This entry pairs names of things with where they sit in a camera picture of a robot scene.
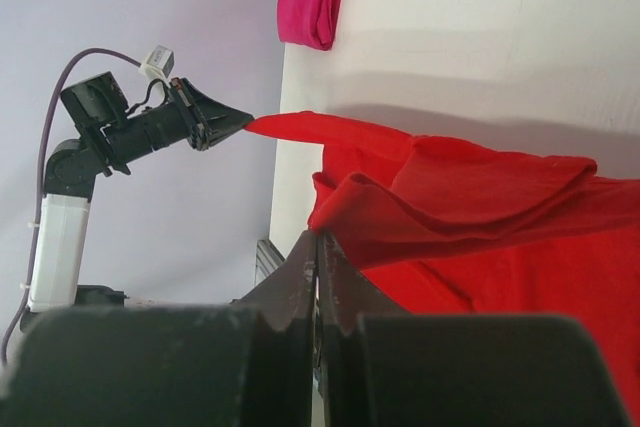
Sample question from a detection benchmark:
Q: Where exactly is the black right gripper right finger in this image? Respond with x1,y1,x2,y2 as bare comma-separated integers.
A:
317,234,415,426

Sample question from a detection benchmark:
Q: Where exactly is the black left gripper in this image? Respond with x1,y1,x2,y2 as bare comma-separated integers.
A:
169,77,254,151

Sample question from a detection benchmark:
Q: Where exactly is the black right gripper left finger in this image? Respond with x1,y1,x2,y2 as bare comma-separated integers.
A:
238,231,317,426

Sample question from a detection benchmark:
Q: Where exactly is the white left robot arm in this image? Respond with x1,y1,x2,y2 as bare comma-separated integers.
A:
19,72,254,327

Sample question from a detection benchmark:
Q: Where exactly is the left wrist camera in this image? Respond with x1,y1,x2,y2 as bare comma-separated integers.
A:
139,45,175,94

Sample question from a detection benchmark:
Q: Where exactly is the red t shirt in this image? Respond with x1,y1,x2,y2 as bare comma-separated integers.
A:
249,111,639,417

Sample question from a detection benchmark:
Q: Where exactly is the aluminium rail left side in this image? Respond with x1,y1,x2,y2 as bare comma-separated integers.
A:
254,239,285,286

